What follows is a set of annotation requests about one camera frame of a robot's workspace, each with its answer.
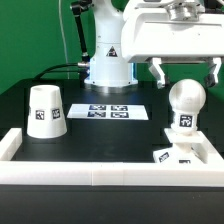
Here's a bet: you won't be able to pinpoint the white marker sheet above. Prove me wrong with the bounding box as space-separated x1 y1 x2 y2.
67 104 148 120

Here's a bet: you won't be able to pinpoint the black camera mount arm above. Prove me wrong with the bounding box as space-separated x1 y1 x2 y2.
70 0 92 62

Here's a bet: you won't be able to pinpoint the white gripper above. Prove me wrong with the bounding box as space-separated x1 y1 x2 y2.
121 8 224 89

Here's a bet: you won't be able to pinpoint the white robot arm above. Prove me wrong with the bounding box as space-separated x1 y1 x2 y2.
85 0 224 91

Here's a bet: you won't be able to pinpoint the white hanging cable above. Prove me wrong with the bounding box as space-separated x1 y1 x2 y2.
58 0 71 80

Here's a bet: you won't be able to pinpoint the black cables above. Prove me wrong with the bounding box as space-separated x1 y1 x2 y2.
32 61 90 81

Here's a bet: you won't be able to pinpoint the white lamp base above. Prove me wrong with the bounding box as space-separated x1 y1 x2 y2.
153 128 203 165

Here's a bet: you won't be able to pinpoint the white lamp shade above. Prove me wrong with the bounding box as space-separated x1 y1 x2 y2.
27 85 67 139

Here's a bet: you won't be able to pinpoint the white lamp bulb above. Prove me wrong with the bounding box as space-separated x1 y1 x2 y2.
169 79 206 135

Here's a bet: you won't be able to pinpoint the white U-shaped fence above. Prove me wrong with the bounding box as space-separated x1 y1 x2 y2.
0 128 224 187

